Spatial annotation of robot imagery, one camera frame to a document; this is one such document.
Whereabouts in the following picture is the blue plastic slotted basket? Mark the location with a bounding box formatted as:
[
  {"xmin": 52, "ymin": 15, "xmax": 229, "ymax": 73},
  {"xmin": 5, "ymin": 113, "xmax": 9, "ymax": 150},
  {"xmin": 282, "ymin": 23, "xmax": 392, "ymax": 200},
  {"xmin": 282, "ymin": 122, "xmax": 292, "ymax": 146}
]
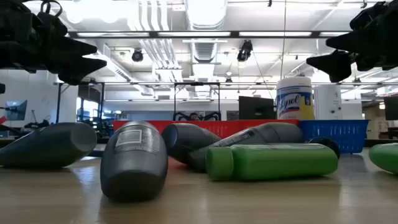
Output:
[{"xmin": 298, "ymin": 119, "xmax": 370, "ymax": 154}]

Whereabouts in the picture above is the black computer monitor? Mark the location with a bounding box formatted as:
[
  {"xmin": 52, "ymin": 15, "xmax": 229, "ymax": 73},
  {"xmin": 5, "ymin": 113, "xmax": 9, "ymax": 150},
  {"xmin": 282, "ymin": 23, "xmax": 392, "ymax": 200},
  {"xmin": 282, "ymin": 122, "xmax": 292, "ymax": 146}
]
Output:
[
  {"xmin": 384, "ymin": 96, "xmax": 398, "ymax": 121},
  {"xmin": 238, "ymin": 95, "xmax": 277, "ymax": 121}
]

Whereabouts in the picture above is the silver ceiling air duct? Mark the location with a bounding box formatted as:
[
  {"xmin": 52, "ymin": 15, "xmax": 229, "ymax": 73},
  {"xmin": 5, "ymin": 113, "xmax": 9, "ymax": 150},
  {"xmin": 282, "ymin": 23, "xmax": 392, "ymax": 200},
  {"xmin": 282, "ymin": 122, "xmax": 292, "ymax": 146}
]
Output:
[{"xmin": 185, "ymin": 0, "xmax": 228, "ymax": 97}]

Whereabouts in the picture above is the round black hanging camera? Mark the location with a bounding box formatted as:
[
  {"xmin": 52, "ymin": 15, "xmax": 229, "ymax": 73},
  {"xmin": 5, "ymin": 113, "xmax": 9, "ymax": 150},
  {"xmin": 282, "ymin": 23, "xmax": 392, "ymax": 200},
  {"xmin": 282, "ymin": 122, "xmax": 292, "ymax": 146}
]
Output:
[{"xmin": 131, "ymin": 48, "xmax": 144, "ymax": 63}]

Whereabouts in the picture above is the beige storage cabinet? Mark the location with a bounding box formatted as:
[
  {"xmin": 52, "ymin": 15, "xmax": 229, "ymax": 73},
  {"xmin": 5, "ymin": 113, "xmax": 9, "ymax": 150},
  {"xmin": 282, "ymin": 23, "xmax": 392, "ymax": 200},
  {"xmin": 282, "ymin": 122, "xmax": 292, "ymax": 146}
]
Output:
[{"xmin": 363, "ymin": 105, "xmax": 388, "ymax": 140}]

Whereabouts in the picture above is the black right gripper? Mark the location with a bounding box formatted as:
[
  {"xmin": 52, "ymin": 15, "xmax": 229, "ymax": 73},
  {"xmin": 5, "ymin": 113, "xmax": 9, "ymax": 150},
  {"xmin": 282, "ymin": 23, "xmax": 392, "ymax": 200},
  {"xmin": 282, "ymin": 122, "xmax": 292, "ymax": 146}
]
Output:
[{"xmin": 306, "ymin": 0, "xmax": 398, "ymax": 83}]

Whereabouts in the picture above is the distant black rig frame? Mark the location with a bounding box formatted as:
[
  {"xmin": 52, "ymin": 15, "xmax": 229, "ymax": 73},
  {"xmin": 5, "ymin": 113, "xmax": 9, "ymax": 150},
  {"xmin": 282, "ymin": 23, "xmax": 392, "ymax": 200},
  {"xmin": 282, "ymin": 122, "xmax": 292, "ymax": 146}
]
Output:
[
  {"xmin": 172, "ymin": 82, "xmax": 222, "ymax": 121},
  {"xmin": 55, "ymin": 82, "xmax": 106, "ymax": 124}
]

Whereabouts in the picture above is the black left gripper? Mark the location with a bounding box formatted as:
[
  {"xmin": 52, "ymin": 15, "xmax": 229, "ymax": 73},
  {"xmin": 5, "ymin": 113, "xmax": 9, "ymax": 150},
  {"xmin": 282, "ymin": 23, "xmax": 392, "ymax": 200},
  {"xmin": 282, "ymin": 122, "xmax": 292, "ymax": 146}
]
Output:
[{"xmin": 0, "ymin": 12, "xmax": 108, "ymax": 86}]

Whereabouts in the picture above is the black overhead light bar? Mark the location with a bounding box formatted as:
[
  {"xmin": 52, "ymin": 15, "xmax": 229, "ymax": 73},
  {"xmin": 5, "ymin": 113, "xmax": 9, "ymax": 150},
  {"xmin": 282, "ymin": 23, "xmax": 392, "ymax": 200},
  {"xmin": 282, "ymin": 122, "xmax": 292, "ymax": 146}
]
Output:
[{"xmin": 67, "ymin": 30, "xmax": 354, "ymax": 39}]

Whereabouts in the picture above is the Lysol wipes canister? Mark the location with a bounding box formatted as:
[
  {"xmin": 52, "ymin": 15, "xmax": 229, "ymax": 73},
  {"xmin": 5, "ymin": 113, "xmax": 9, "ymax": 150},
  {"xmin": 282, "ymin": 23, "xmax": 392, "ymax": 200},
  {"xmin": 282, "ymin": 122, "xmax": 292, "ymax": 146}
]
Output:
[{"xmin": 275, "ymin": 77, "xmax": 315, "ymax": 121}]

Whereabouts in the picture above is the black aluminium table frame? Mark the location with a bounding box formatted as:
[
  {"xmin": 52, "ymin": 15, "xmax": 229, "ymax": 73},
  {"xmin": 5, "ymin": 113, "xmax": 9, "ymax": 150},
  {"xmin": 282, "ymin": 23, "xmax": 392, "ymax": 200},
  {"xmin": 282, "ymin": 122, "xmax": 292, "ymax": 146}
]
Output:
[{"xmin": 0, "ymin": 136, "xmax": 398, "ymax": 149}]

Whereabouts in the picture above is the white cylindrical tank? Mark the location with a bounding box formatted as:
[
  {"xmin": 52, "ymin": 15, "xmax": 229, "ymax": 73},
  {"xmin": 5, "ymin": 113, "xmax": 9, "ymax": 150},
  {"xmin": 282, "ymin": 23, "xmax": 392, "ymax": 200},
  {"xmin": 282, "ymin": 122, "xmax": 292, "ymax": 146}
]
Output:
[{"xmin": 313, "ymin": 84, "xmax": 343, "ymax": 121}]

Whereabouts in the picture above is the thin hanging black cable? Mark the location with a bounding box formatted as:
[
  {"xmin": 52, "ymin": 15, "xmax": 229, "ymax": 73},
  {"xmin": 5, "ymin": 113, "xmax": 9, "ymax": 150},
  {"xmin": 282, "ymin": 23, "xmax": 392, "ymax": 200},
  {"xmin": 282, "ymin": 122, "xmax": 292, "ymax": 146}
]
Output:
[{"xmin": 279, "ymin": 0, "xmax": 287, "ymax": 80}]

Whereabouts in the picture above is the black hanging camera with cable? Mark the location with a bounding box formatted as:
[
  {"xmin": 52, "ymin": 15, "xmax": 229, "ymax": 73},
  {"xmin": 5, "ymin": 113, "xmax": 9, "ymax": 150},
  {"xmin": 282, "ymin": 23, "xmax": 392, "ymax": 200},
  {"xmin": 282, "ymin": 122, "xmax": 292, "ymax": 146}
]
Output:
[{"xmin": 236, "ymin": 39, "xmax": 254, "ymax": 62}]

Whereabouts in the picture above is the grey-screen computer monitor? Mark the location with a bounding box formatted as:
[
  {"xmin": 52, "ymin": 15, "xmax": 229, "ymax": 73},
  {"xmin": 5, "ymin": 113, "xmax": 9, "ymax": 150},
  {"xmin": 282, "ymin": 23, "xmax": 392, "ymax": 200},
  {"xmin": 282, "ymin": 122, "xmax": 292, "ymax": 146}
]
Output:
[{"xmin": 4, "ymin": 99, "xmax": 28, "ymax": 121}]

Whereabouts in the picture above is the green travel-size bottle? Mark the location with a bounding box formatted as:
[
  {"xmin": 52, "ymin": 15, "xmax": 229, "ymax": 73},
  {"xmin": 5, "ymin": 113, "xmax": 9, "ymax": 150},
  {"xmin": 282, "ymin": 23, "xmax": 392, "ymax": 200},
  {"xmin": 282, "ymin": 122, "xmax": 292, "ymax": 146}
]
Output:
[
  {"xmin": 369, "ymin": 142, "xmax": 398, "ymax": 175},
  {"xmin": 205, "ymin": 142, "xmax": 339, "ymax": 182}
]

